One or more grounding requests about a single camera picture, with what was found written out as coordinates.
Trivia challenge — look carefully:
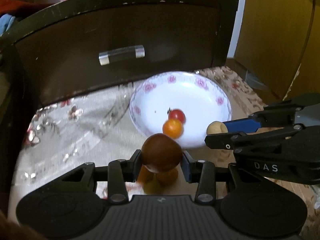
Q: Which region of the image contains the tan longan fruit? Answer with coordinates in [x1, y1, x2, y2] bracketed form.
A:
[143, 180, 164, 195]
[206, 121, 228, 135]

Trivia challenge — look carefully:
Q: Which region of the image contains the large orange tangerine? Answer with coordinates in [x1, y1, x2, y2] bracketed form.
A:
[137, 165, 155, 185]

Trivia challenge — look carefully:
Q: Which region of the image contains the small orange tangerine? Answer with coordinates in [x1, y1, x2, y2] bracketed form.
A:
[156, 168, 178, 186]

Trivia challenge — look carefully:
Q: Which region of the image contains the large dark brown tomato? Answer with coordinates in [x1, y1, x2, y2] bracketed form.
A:
[140, 133, 183, 173]

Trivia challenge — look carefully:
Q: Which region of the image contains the orange tomato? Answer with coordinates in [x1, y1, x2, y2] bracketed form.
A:
[162, 119, 183, 139]

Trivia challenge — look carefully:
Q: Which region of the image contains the red cherry tomato with stem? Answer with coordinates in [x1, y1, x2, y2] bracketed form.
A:
[125, 182, 144, 198]

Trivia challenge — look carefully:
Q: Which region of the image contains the white floral ceramic bowl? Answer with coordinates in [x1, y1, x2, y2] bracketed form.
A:
[129, 72, 232, 149]

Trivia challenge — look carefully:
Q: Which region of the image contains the dark wooden nightstand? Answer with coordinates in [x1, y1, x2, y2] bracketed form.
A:
[1, 0, 239, 105]

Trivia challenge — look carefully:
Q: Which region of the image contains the blue cloth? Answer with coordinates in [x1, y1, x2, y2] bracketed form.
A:
[0, 14, 16, 36]

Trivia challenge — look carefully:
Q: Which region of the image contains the red cloth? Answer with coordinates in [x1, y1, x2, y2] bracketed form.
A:
[0, 0, 52, 15]

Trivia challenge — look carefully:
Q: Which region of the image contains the silver black drawer handle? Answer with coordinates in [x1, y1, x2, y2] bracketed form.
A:
[98, 45, 145, 66]

